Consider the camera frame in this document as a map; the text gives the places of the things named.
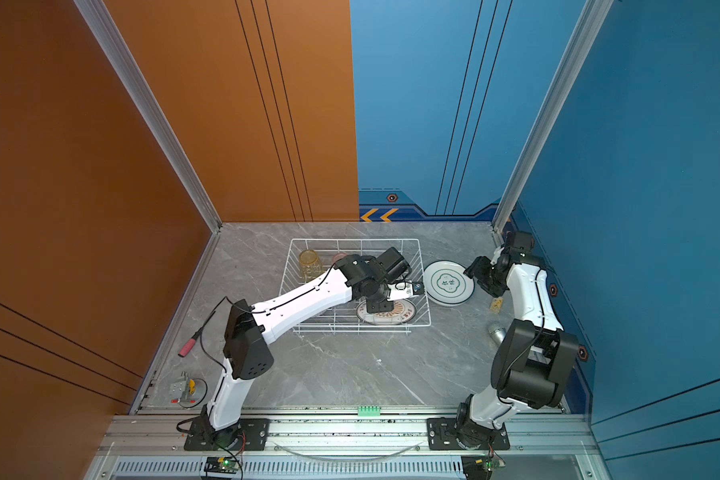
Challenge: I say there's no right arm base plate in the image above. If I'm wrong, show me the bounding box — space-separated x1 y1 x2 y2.
426 417 511 451

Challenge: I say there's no white plate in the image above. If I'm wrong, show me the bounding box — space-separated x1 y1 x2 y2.
424 259 476 305
356 300 416 326

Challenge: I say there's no yellow glass cup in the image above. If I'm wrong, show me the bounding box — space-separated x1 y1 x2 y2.
298 249 324 283

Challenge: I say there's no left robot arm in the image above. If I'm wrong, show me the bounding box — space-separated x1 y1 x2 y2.
194 247 425 446

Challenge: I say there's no aluminium front rail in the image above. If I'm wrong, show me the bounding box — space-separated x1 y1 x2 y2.
94 411 599 457

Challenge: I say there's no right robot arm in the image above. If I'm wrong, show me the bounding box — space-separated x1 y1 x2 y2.
455 231 580 450

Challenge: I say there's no left circuit board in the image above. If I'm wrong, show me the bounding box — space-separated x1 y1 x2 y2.
202 456 244 479

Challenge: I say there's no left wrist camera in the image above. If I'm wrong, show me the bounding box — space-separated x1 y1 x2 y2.
388 280 425 301

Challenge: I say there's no right circuit board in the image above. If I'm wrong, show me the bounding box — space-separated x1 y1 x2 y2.
461 456 497 480

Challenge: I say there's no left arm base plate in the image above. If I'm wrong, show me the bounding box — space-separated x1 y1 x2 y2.
183 417 270 452

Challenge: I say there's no circuit board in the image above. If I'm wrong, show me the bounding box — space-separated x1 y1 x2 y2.
202 456 244 479
461 456 497 480

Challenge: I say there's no green terminal connector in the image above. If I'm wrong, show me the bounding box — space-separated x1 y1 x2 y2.
357 405 381 417

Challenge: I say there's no pink glass cup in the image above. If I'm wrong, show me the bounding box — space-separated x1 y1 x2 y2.
331 252 347 265

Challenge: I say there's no red handled screwdriver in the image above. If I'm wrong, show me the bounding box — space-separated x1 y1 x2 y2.
178 310 216 358

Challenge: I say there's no silver microphone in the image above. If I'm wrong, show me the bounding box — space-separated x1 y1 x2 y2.
488 322 506 346

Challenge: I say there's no small yellow wooden block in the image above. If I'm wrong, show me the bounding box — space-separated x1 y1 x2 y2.
490 298 503 314

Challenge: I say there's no white wire dish rack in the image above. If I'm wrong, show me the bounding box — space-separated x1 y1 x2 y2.
279 238 431 334

